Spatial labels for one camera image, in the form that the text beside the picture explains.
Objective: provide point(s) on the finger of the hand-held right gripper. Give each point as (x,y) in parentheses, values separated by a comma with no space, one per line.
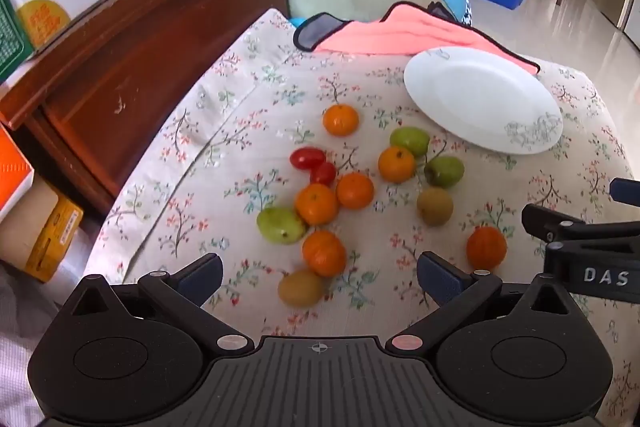
(555,222)
(627,193)

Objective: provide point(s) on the yellow cardboard box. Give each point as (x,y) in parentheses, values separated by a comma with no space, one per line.
(55,227)

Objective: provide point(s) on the white fabric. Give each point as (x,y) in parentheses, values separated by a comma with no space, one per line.
(20,307)

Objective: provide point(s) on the red cherry tomato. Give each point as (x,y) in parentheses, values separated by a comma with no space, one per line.
(307,158)
(323,173)

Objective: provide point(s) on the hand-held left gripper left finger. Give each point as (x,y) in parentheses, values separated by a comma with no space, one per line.
(202,278)

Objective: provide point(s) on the white plate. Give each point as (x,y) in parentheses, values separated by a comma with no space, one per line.
(475,97)

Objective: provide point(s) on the orange and white box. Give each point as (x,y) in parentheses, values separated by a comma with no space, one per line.
(12,172)

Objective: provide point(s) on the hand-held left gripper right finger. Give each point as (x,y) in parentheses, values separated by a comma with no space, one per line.
(440,280)

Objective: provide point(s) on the green box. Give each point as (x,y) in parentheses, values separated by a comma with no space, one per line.
(10,37)

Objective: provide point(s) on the green jujube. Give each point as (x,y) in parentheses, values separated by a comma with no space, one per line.
(409,141)
(444,170)
(281,224)

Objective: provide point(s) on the pink cloth with black trim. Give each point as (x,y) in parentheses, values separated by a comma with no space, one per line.
(400,37)

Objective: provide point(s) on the dark wooden cabinet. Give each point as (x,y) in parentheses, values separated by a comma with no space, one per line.
(125,57)

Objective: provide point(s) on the brown kiwi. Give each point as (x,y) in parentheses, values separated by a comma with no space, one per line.
(435,206)
(301,288)

